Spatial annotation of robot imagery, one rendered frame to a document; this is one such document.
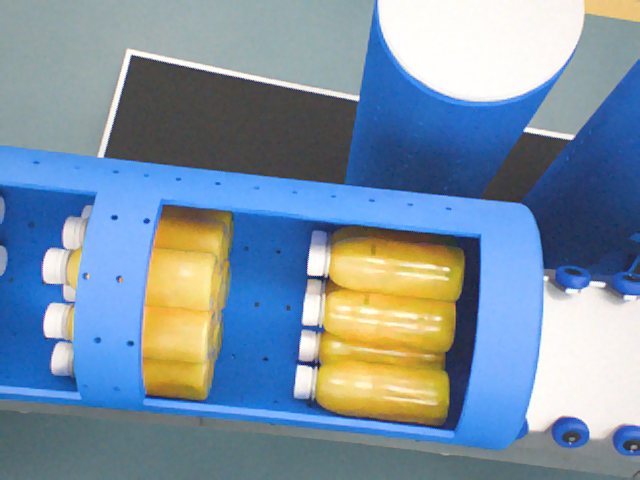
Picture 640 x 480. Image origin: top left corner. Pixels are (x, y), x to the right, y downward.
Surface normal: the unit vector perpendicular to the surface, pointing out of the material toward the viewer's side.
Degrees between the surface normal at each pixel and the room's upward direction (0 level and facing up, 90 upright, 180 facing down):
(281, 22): 0
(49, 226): 40
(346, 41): 0
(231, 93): 0
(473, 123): 90
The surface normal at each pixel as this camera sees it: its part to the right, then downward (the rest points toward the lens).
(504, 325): 0.01, -0.06
